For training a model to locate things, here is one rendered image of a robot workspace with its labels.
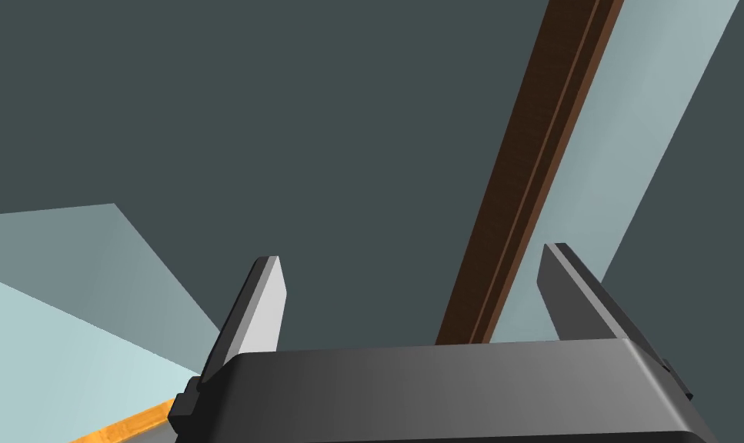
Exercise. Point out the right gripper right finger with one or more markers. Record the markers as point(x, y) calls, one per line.
point(571, 304)

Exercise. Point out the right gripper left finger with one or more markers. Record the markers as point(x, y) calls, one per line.
point(262, 314)

